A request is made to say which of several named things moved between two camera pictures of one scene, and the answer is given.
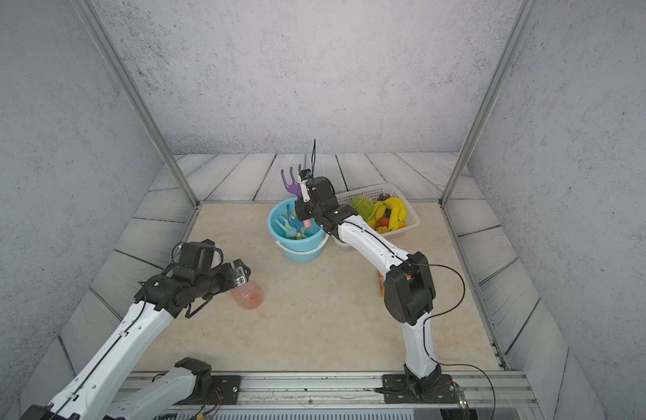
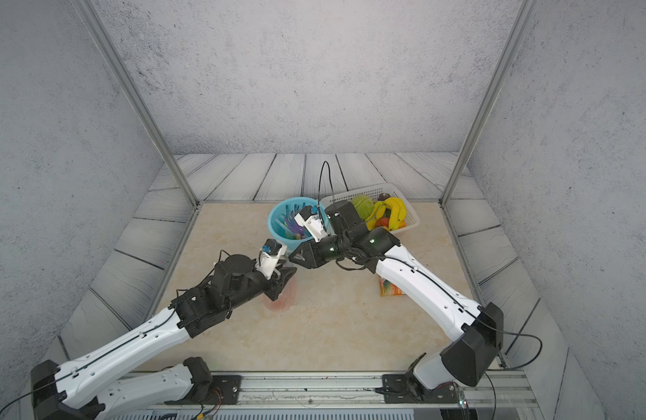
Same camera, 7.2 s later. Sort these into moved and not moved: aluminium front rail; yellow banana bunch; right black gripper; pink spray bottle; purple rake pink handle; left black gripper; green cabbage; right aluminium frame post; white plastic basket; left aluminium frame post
Moved: purple rake pink handle; left black gripper; pink spray bottle; right black gripper
Not moved: right aluminium frame post; white plastic basket; aluminium front rail; green cabbage; left aluminium frame post; yellow banana bunch
